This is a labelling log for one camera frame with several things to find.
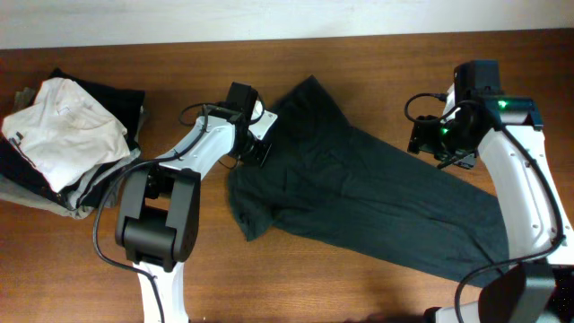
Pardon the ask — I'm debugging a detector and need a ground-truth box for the dark green t-shirt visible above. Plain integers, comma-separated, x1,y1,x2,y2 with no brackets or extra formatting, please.
228,77,509,281

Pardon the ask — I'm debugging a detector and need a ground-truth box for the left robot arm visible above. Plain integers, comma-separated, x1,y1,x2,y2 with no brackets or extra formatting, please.
115,83,277,322

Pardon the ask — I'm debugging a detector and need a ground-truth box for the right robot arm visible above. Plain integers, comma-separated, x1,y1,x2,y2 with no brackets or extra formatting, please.
407,60,573,323

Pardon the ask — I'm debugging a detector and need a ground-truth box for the black folded garment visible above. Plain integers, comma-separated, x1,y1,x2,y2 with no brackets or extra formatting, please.
1,68,145,208

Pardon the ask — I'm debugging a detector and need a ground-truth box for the white folded garment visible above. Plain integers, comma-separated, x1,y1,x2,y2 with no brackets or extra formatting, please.
2,77,130,192

